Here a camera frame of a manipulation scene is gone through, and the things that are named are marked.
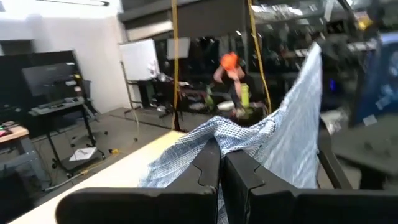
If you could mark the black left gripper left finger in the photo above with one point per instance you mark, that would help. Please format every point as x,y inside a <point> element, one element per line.
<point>140,205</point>

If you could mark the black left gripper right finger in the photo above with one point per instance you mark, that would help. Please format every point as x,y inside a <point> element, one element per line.
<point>295,207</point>

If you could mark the blue patterned garment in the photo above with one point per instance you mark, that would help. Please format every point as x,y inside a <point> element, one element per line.
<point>280,140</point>

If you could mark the light wooden desk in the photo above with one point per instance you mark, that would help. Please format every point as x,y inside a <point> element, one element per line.
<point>109,180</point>

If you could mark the white paper on floor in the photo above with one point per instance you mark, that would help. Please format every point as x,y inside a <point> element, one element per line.
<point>83,154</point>

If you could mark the person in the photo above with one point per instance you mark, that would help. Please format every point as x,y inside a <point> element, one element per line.
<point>233,77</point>

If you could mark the black rolling cart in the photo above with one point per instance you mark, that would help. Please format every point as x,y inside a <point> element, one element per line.
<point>62,107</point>

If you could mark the white board on stand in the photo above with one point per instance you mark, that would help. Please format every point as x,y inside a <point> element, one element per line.
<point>140,59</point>

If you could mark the black monitor on cart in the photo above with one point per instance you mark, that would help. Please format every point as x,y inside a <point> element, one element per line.
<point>49,77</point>

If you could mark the white paper sheet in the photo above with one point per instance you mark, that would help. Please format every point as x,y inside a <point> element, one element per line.
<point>178,48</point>

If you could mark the black aluminium rig frame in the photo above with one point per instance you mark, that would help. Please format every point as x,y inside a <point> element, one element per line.
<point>334,161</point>

